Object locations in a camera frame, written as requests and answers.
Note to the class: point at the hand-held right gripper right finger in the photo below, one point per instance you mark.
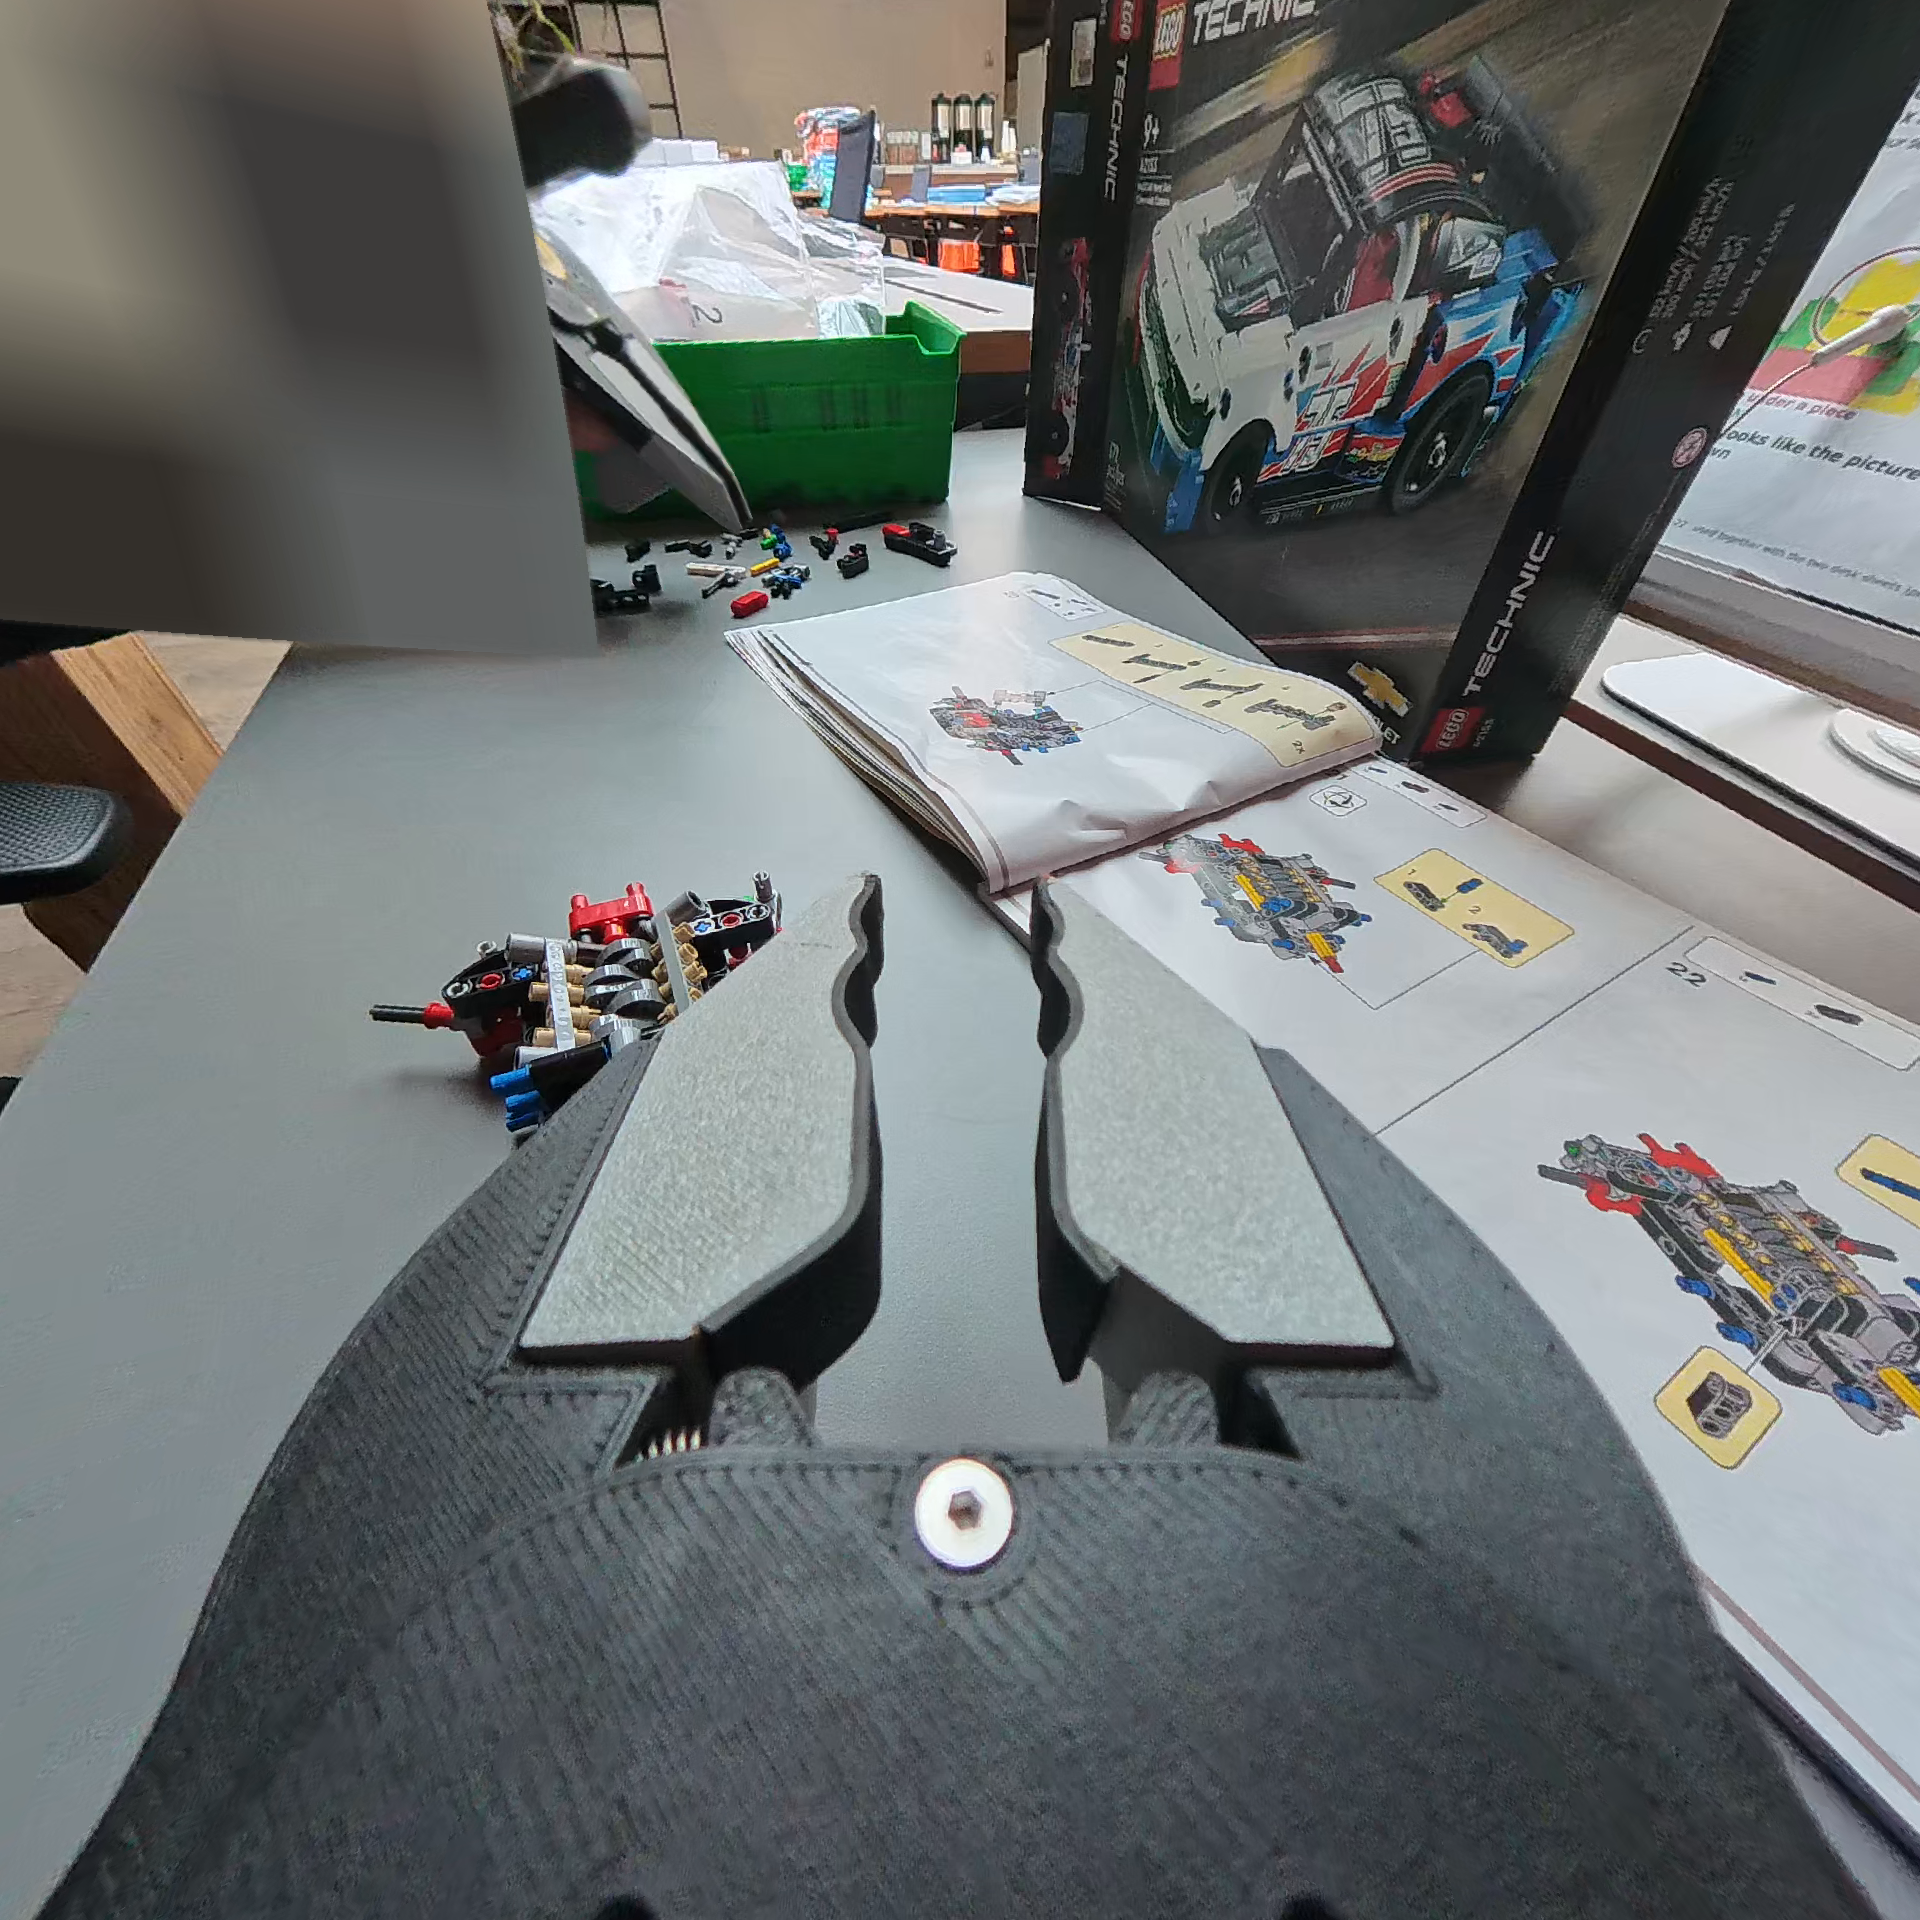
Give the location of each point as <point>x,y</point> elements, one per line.
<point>1200,1201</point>

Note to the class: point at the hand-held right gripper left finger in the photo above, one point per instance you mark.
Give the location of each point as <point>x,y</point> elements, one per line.
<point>704,1170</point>

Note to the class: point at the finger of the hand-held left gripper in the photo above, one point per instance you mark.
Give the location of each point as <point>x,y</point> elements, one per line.
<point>646,390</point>
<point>630,474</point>

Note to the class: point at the partly built lego car model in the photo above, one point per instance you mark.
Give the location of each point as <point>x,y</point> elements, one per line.
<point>599,974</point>

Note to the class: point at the pile of lego pieces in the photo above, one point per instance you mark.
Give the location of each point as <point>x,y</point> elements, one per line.
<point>918,543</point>

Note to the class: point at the lego instruction booklet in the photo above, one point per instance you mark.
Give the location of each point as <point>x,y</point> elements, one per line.
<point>1079,705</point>

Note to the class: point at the black lego car box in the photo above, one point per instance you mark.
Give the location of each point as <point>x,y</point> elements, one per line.
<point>1349,301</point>

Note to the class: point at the clear plastic bag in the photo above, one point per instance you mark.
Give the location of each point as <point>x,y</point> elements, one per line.
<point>720,240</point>

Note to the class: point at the green plastic bin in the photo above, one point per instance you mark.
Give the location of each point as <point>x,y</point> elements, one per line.
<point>840,406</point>

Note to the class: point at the dark computer monitor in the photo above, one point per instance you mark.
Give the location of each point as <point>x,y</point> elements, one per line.
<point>850,166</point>

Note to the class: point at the wooden background table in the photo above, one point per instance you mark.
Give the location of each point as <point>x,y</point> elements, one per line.
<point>961,224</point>

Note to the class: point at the wooden table leg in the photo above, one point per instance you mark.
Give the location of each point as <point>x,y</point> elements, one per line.
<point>106,720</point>

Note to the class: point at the black mesh chair armrest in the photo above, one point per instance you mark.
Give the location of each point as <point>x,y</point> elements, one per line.
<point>54,840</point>

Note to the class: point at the white flat pad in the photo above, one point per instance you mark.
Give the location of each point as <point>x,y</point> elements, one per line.
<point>1725,720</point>

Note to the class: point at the white round disc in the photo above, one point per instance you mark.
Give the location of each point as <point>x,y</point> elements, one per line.
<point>1881,744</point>

